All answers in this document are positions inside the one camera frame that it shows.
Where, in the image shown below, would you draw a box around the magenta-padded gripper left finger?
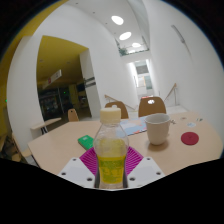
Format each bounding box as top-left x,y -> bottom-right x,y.
57,147 -> 100,189

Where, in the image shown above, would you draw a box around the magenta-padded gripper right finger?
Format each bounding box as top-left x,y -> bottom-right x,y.
125,146 -> 166,189

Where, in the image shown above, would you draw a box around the clear bottle with yellow label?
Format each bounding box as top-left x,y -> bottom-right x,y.
92,105 -> 130,190

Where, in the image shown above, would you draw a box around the small green box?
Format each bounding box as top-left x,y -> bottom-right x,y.
77,134 -> 95,151

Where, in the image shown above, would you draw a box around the white ceramic mug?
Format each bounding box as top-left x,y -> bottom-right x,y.
144,113 -> 172,146

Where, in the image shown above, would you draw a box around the light blue printed sheet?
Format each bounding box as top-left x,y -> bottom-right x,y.
119,116 -> 149,136

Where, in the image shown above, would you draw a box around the flat round red coaster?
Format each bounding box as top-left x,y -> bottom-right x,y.
180,131 -> 200,146

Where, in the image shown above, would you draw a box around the small beige side table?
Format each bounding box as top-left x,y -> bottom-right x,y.
29,117 -> 63,135

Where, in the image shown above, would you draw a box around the wooden chair with round cutout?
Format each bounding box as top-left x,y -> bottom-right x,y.
138,96 -> 167,118
104,100 -> 130,120

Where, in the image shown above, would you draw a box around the dark shop shelf unit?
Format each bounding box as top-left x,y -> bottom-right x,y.
38,87 -> 71,121

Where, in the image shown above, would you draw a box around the wooden stair handrail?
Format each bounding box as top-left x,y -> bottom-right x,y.
104,94 -> 137,111
163,82 -> 178,103

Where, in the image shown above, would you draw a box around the red and white hanging sign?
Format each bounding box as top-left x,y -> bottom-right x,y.
42,69 -> 63,90

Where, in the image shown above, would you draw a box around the green balcony plant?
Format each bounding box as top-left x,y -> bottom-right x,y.
118,46 -> 129,57

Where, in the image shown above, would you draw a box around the group of oval ceiling lights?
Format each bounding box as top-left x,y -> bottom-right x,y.
110,14 -> 143,50

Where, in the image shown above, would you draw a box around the dark wall sign plaques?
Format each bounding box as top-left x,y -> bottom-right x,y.
84,77 -> 97,88

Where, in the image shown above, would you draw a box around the long grey wall lamp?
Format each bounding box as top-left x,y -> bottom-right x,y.
171,24 -> 187,45

